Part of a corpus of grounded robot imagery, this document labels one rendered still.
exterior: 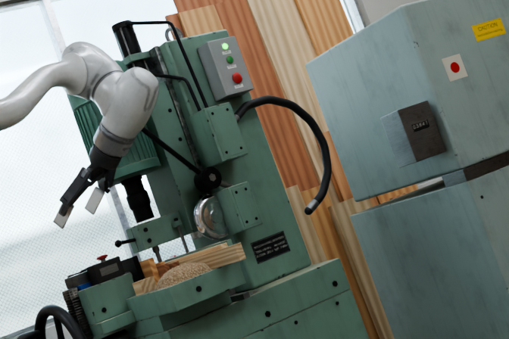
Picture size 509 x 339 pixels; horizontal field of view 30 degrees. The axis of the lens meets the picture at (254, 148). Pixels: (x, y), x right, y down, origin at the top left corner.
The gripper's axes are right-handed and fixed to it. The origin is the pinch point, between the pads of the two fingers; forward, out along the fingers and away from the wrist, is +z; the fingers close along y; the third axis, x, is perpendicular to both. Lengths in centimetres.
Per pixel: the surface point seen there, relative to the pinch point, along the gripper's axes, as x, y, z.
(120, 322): -23.6, -0.6, 16.7
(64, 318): -14.7, -13.1, 16.7
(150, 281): -23.8, 4.7, 5.3
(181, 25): 69, 175, 2
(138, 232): -10.5, 17.8, 4.0
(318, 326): -62, 33, 3
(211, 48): 5, 44, -41
